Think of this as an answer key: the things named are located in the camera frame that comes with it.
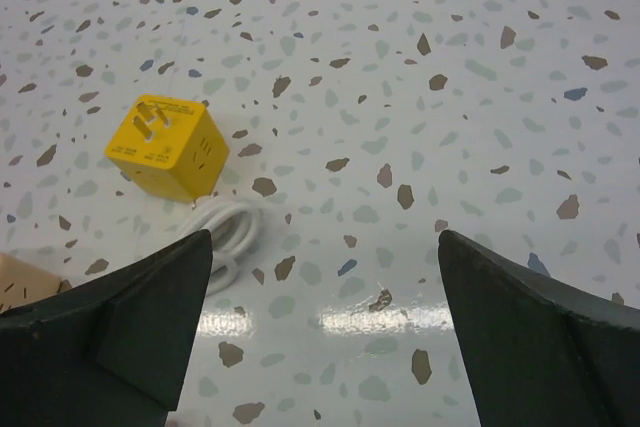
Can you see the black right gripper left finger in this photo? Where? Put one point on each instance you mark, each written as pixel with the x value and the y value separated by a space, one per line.
pixel 111 352

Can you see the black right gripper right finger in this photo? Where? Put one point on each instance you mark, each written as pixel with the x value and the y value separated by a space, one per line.
pixel 538 352

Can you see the beige cube socket adapter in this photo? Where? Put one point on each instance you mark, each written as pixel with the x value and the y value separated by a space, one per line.
pixel 22 283

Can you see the yellow cube socket adapter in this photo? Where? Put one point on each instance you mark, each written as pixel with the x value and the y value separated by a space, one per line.
pixel 170 148

